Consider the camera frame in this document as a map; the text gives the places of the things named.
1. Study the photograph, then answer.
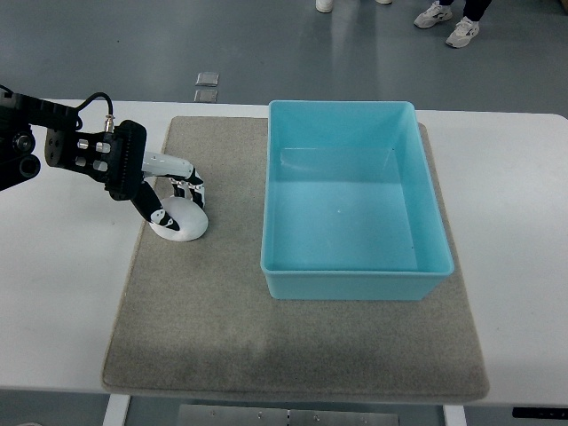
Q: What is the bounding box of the right white table leg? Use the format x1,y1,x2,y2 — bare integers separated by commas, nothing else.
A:
443,405,468,426

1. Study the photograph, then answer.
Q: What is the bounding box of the floor socket plate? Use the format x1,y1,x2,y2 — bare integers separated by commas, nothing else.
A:
195,71,219,87
193,89,218,103

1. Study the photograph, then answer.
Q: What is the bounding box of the blue plastic box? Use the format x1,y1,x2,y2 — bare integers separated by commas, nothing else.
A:
261,100,454,301

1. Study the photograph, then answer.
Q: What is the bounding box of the white table leg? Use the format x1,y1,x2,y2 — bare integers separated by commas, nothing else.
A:
102,394,130,426
443,405,468,426

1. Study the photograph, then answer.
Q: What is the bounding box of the white plush rabbit toy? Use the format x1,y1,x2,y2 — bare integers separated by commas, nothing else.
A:
150,197,209,241

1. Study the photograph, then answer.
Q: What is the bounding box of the black label under table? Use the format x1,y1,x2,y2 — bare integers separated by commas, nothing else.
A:
512,407,568,421

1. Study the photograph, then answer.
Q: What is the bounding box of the grey felt mat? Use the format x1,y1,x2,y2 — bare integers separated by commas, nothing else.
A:
101,116,489,403

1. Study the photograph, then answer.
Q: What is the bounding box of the white sneaker far right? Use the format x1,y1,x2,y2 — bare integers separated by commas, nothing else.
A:
446,17,479,49

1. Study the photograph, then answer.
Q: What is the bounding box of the left white table leg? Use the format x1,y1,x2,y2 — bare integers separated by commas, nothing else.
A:
102,394,130,426

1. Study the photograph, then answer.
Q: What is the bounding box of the lower floor socket plate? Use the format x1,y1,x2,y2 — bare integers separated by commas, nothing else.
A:
193,89,218,103

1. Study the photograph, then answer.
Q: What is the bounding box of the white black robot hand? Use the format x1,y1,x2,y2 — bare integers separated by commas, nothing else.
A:
99,121,205,231

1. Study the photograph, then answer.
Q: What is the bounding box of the metal base plate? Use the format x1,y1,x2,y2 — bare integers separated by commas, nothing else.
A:
177,405,400,426

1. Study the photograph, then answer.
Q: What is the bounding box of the white sneaker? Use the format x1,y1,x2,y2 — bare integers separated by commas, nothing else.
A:
446,17,479,49
414,1,453,29

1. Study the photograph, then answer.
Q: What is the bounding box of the upper floor socket plate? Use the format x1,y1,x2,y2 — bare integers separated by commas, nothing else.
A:
195,71,219,87

